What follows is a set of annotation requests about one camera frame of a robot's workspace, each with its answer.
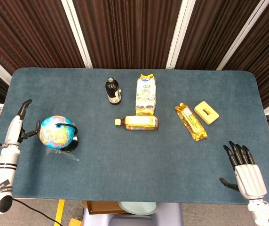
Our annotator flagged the yellow rectangular block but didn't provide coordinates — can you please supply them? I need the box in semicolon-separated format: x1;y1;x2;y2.
193;101;220;125

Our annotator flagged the brown cardboard box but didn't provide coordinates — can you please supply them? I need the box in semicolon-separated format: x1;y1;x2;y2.
81;200;128;215

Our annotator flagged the small world globe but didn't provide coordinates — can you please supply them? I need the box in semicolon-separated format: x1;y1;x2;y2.
39;115;75;150

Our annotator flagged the blue table mat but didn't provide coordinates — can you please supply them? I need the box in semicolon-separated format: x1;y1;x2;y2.
0;67;269;206

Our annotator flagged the yellow cap tea bottle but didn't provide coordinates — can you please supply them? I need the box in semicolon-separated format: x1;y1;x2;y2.
114;115;159;131

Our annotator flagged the black globe stand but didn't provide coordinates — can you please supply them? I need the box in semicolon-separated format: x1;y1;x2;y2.
54;123;79;152

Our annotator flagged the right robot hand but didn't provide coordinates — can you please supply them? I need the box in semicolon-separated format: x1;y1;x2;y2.
219;140;268;201

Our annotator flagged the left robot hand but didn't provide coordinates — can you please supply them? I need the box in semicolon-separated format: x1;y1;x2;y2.
4;99;41;146

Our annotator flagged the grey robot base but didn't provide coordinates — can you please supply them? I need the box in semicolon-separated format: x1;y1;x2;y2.
80;201;184;226

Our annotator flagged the dark glass bottle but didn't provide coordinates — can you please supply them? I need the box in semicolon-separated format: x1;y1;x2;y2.
105;76;122;105

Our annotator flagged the golden wrapped snack bar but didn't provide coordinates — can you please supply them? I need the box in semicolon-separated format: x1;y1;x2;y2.
174;102;208;142

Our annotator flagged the yellow white snack package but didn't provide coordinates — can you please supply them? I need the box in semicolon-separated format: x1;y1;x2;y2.
135;73;157;116

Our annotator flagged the pale green plate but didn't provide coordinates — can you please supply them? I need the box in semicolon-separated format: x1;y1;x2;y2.
118;201;159;216

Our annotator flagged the clear plastic sheet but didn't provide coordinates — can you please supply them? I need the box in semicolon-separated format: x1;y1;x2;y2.
45;148;80;162

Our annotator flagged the yellow floor tape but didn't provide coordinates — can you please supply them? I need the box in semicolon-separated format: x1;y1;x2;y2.
54;199;65;226

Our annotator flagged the black cable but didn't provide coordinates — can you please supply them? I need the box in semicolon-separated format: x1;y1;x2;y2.
12;198;63;226

